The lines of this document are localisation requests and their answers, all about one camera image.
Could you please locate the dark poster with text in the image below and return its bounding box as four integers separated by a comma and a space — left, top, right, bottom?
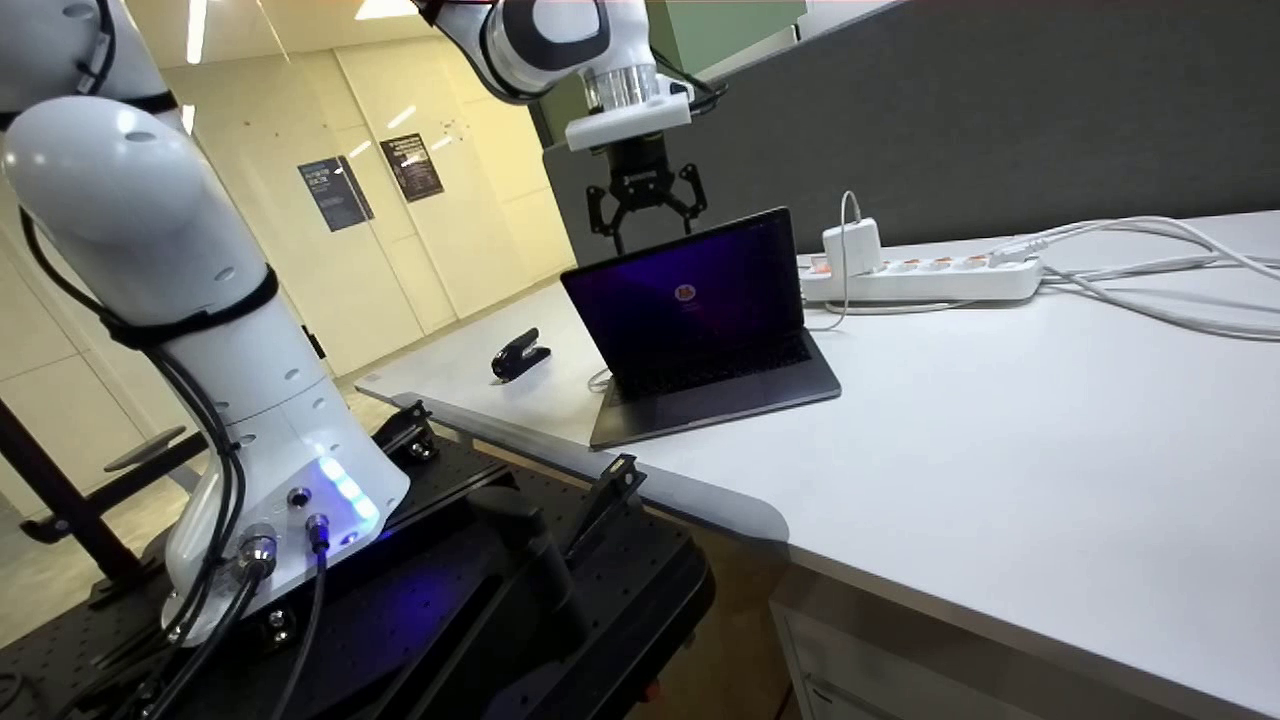
297, 153, 377, 234

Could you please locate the dark poster with picture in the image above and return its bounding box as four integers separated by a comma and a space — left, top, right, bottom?
377, 127, 446, 209

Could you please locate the white power strip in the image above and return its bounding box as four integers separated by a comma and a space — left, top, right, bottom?
793, 247, 1046, 306

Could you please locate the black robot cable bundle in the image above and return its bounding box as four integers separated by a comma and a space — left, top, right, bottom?
0, 0, 287, 720

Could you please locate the black table clamp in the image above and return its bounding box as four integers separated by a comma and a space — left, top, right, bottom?
565, 452, 653, 543
369, 394, 443, 466

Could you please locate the black metal stand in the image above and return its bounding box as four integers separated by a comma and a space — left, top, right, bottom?
0, 394, 210, 608

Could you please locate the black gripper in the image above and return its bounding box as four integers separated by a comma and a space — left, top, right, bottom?
582, 127, 709, 254

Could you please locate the black cable with blue plug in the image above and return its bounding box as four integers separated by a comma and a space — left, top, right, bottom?
267, 512, 337, 720

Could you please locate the grey partition wall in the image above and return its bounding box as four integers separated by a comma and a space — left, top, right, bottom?
539, 0, 1280, 266

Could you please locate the white power cable bundle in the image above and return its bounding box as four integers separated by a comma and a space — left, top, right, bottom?
1022, 210, 1280, 346

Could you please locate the white cabinet under table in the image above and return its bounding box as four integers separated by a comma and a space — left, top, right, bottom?
768, 597, 1113, 720

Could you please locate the black stapler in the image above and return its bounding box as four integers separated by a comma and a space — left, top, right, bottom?
488, 325, 557, 383

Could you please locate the dark grey laptop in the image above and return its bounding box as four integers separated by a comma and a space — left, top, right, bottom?
557, 205, 848, 452

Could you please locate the ceiling light strip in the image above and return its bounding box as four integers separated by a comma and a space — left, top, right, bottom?
179, 0, 210, 69

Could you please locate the green panel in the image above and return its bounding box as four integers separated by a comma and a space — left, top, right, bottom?
526, 0, 810, 153

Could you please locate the thin white charger cable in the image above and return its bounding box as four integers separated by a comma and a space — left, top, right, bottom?
804, 188, 870, 335

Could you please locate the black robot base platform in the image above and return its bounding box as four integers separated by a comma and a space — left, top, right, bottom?
0, 420, 720, 720

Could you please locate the white charger adapter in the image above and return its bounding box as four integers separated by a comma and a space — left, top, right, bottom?
821, 214, 887, 279

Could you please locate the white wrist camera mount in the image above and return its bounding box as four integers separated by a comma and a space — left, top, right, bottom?
561, 87, 699, 156

